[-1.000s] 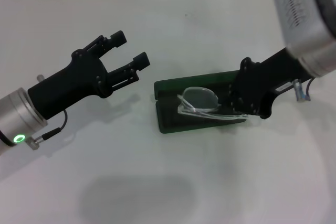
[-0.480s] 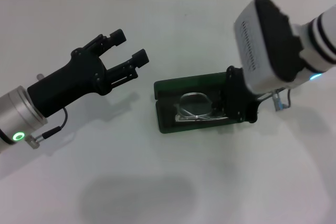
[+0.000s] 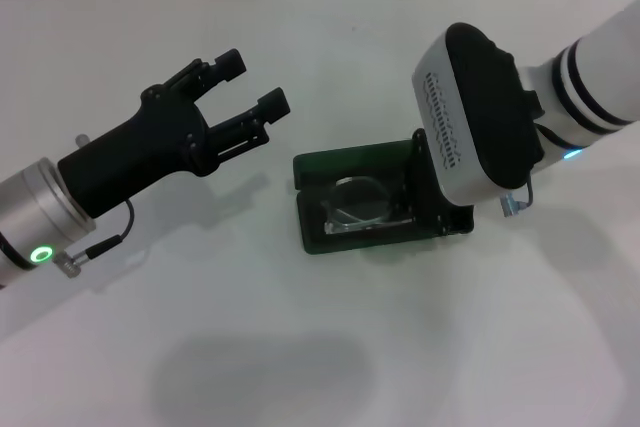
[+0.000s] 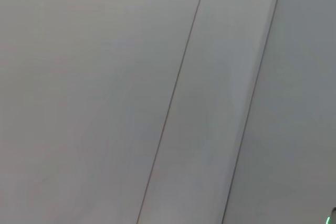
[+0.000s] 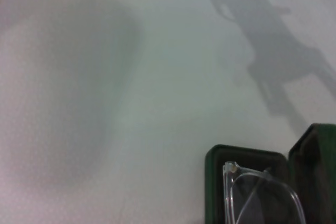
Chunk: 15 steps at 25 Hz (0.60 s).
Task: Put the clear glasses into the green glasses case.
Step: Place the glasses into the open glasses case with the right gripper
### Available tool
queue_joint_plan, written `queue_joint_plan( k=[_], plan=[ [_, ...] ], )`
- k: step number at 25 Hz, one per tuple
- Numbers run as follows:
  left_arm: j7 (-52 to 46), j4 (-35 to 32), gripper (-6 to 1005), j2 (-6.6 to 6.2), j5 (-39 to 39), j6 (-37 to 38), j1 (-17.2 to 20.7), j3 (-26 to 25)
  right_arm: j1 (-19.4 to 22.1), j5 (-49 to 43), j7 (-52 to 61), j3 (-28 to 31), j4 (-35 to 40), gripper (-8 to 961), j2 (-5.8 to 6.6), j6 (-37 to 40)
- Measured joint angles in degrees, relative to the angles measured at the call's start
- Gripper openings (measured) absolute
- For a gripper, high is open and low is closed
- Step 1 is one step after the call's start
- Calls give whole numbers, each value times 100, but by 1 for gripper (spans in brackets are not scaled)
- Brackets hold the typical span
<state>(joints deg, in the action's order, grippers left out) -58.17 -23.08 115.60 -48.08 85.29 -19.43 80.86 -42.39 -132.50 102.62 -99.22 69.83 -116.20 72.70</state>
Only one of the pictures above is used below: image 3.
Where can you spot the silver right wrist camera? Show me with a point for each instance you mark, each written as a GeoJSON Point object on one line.
{"type": "Point", "coordinates": [480, 112]}

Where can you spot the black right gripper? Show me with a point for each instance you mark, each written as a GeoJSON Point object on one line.
{"type": "Point", "coordinates": [430, 182]}

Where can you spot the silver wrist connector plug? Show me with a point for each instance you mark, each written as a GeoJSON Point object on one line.
{"type": "Point", "coordinates": [67, 265]}
{"type": "Point", "coordinates": [510, 205]}

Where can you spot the clear transparent glasses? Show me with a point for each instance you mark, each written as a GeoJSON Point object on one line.
{"type": "Point", "coordinates": [360, 197]}

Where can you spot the silver right wrist connector plug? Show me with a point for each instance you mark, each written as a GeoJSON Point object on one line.
{"type": "Point", "coordinates": [510, 205]}

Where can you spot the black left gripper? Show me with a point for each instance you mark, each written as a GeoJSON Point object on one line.
{"type": "Point", "coordinates": [140, 152]}

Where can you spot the green glasses case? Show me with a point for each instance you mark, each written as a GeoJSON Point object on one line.
{"type": "Point", "coordinates": [350, 157]}

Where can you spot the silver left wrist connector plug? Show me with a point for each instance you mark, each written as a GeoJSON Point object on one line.
{"type": "Point", "coordinates": [67, 265]}

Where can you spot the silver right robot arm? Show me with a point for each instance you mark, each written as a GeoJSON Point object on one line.
{"type": "Point", "coordinates": [600, 72]}

